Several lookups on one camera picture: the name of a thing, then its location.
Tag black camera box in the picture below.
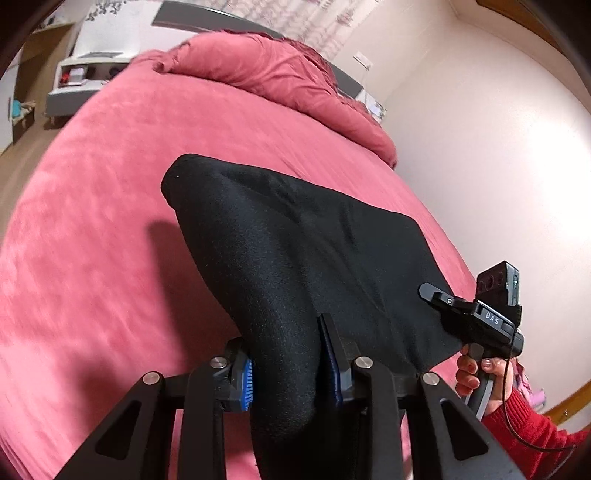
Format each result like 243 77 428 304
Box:
476 261 520 314

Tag white left nightstand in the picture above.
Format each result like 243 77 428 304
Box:
44 0 161 119

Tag wall socket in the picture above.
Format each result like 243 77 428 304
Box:
353 52 373 70

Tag red sleeve forearm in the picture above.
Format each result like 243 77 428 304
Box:
482 389 590 479

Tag red duvet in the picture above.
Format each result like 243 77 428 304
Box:
133 31 398 167

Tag grey bed headboard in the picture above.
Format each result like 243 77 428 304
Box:
151 1 363 99

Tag pink bed sheet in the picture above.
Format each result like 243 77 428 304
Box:
1 59 475 479

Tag white right nightstand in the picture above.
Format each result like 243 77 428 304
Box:
356 89 387 123

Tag right hand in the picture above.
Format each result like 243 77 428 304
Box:
455 345 514 415

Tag black pants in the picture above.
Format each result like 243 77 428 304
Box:
161 154 476 479

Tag white nightstand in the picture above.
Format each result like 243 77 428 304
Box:
44 0 161 119
356 89 387 123

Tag patterned curtain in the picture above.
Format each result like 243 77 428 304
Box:
206 0 380 60

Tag wooden desk with drawers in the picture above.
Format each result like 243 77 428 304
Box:
1 23 74 152

